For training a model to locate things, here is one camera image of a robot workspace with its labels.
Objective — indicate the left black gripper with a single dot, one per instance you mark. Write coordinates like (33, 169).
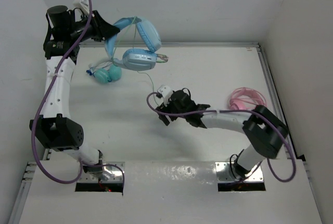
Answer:
(101, 29)

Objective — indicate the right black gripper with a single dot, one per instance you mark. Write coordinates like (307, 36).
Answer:
(162, 107)

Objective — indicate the light blue headphones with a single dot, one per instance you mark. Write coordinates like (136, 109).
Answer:
(136, 59)

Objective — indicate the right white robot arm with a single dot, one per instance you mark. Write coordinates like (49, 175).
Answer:
(265, 132)

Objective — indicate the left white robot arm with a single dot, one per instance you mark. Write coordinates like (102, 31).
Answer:
(53, 126)

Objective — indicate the pink headphones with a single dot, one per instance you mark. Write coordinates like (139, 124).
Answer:
(245, 99)

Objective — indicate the teal headphones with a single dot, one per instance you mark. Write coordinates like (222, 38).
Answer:
(104, 71)

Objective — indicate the white front cover board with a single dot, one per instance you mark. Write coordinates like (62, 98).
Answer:
(172, 192)

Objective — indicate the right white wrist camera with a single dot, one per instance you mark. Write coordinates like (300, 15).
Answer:
(164, 92)

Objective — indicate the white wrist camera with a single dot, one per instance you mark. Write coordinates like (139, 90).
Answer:
(82, 4)
(164, 92)

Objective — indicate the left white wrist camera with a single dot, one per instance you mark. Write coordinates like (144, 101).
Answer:
(82, 4)

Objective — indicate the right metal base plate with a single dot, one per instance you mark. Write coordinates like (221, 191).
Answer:
(224, 174)

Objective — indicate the metal base plate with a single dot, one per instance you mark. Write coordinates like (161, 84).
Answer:
(224, 174)
(105, 173)

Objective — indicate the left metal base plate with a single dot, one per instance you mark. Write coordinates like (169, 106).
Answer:
(105, 173)

